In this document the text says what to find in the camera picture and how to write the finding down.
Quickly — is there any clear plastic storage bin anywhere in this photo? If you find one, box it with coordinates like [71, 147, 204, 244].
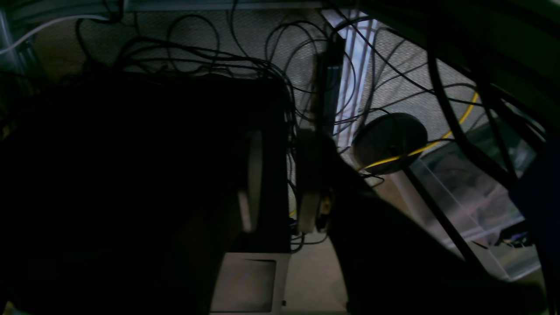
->
[410, 120, 541, 281]

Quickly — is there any round black stand base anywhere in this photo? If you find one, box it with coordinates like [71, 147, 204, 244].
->
[352, 113, 428, 175]

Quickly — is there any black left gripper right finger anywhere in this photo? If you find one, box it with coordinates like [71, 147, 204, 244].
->
[296, 129, 543, 315]

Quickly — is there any black tripod leg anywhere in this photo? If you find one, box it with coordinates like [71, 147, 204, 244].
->
[403, 167, 484, 271]

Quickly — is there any yellow cable on floor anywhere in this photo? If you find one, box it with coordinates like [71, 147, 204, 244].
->
[359, 92, 480, 172]

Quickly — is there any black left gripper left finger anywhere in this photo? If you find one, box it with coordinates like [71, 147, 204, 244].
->
[210, 129, 264, 315]

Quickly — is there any black power strip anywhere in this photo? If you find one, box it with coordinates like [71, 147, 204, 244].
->
[311, 34, 346, 136]

